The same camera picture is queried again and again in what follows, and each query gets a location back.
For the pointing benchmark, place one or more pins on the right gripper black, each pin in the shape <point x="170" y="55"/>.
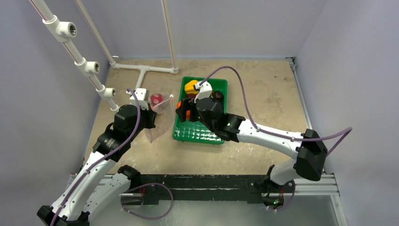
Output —
<point x="185" y="108"/>

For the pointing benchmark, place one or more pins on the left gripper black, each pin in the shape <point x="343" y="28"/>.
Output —
<point x="150" y="114"/>

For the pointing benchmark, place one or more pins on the clear zip top bag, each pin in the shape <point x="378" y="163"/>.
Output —
<point x="164" y="120"/>

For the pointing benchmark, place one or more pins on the red tomato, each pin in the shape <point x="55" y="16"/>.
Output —
<point x="156" y="99"/>

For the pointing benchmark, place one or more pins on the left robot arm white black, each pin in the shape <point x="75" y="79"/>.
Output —
<point x="83" y="200"/>

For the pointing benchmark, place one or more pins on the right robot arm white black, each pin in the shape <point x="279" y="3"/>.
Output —
<point x="306" y="151"/>

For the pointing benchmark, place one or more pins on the yellow bell pepper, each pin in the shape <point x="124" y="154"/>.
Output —
<point x="189" y="87"/>

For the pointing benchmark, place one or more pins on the green plastic tray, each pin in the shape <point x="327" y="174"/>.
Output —
<point x="195" y="131"/>

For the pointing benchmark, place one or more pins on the dark purple plum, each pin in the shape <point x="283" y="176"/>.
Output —
<point x="218" y="95"/>

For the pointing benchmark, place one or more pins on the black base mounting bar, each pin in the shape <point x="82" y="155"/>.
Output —
<point x="251" y="189"/>

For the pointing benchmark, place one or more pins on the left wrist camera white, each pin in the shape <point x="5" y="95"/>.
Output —
<point x="139" y="97"/>

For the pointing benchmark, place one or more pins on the white PVC pipe frame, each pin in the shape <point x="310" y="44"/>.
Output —
<point x="64" y="32"/>

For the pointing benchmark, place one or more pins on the aluminium frame rail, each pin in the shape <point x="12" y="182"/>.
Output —
<point x="85" y="196"/>

